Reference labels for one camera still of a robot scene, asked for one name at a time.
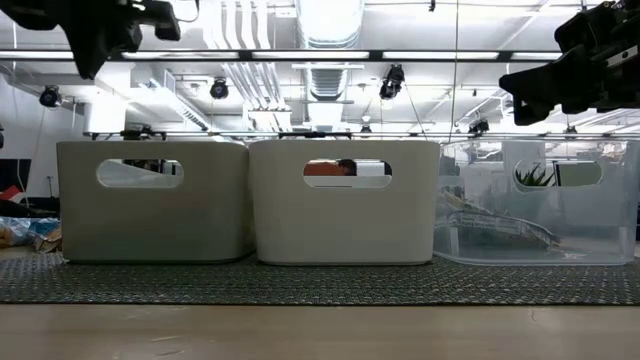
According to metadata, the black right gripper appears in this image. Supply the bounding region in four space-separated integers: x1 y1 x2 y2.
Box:
499 2 640 126

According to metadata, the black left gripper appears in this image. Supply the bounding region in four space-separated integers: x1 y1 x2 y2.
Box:
59 0 182 81

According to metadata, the green orange granola bar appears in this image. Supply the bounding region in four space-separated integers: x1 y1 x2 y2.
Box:
446 219 557 250

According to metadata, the small artificial green plant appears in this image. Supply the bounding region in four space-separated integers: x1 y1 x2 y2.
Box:
514 162 557 188

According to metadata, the clear plastic bin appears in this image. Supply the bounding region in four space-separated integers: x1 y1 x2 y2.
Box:
433 138 640 267

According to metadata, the grey plastic bin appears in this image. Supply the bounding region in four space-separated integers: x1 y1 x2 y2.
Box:
55 139 256 265

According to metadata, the red office partition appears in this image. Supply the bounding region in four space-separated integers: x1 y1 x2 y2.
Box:
303 162 344 177

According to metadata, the white plastic bin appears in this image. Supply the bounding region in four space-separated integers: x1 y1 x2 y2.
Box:
248 138 442 266

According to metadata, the dark ribbed placemat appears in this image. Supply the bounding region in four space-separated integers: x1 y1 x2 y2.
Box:
0 251 640 306

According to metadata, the black metal frame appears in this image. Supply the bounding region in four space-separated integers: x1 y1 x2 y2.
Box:
0 48 640 141

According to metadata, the silver ventilation duct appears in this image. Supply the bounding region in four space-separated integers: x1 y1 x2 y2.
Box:
294 0 366 101

